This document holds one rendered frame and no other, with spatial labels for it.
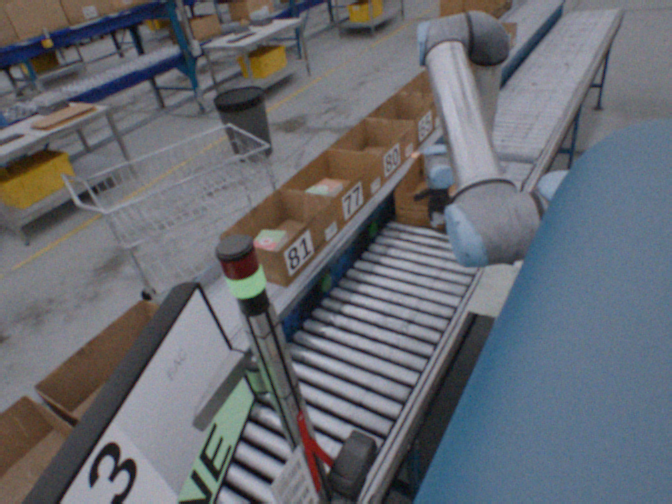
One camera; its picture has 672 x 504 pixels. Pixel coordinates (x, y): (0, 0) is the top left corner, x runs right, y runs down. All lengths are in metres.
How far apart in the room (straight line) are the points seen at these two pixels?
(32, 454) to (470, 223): 1.35
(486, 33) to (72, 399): 1.59
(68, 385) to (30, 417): 0.12
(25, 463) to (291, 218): 1.28
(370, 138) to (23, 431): 2.02
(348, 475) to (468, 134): 0.80
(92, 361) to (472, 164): 1.25
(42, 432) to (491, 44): 1.68
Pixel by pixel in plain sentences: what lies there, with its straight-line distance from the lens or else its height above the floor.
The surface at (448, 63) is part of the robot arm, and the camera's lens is 1.34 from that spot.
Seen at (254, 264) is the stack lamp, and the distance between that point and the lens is 0.62.
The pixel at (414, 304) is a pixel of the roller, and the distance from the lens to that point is 1.81.
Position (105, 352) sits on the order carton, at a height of 0.98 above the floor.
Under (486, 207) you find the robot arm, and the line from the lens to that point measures 1.05.
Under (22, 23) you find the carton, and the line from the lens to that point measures 6.16.
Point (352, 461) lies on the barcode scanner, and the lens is 1.04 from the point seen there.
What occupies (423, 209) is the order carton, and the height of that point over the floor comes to 0.84.
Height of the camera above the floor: 1.99
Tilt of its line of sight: 36 degrees down
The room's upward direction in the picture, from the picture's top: 11 degrees counter-clockwise
